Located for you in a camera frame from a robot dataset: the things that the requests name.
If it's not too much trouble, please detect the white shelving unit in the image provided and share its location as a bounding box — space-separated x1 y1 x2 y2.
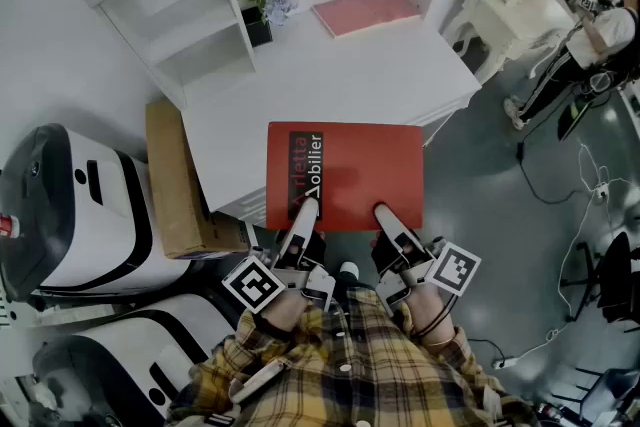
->
97 0 484 229

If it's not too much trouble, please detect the white floor cable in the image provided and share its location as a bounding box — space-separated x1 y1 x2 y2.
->
514 142 616 361

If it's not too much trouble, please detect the black floor cable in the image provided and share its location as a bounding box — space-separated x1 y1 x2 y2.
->
514 142 594 207

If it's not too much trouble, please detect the red book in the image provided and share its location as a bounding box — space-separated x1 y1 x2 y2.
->
264 121 425 232

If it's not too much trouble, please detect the person's right forearm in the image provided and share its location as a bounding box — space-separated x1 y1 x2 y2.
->
405 284 460 356

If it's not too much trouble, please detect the white chest device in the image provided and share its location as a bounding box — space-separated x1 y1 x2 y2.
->
229 359 290 405

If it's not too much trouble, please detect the pink flat pad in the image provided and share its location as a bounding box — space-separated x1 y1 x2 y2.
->
312 0 421 39

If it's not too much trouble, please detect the black flower pot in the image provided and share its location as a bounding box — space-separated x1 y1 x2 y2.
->
241 5 275 49

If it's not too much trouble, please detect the person's yellow plaid shirt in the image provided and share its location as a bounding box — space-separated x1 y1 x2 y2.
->
167 284 536 427

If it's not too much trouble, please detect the white dressing table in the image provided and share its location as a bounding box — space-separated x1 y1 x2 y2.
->
442 0 576 86

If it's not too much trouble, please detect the brown cardboard box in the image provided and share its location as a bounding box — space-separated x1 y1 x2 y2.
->
144 98 251 260

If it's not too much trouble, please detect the person's left forearm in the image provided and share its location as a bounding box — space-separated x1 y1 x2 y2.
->
257 287 314 341

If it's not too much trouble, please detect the black wrist cord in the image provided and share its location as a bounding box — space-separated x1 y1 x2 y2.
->
412 297 456 341

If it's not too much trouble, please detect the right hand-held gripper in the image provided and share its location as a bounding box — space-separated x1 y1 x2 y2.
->
370 202 482 316

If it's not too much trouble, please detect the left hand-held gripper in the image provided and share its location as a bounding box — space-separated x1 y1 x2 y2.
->
221 197 336 315

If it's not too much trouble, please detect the gold bracelet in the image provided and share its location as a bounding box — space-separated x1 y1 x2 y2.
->
424 332 459 349

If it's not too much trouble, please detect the white and black robot machine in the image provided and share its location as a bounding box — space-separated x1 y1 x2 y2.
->
0 123 194 311
29 292 236 427

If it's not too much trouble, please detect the black office chair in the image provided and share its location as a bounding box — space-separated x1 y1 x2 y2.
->
559 230 640 334

